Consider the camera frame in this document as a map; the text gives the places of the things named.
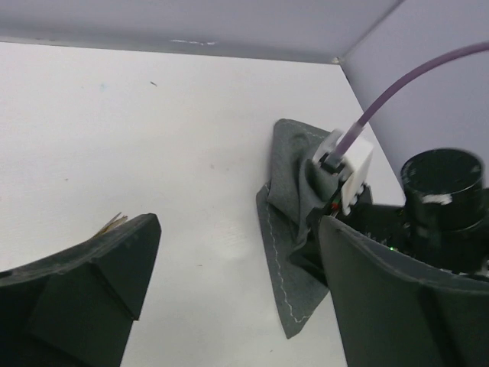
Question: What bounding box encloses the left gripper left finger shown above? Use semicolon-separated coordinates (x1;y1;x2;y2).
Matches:
1;213;161;366

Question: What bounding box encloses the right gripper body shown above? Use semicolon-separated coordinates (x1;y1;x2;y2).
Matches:
305;148;489;284

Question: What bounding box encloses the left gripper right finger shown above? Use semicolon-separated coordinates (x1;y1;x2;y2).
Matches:
318;216;488;366

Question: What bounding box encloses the grey cloth napkin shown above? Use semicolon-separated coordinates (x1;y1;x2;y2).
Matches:
256;119;338;339

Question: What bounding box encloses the silver fork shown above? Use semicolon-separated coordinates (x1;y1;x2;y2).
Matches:
94;213;128;237

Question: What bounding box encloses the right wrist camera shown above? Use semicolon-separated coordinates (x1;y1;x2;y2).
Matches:
312;129;374;216

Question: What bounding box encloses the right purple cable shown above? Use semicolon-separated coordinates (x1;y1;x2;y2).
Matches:
326;41;489;169

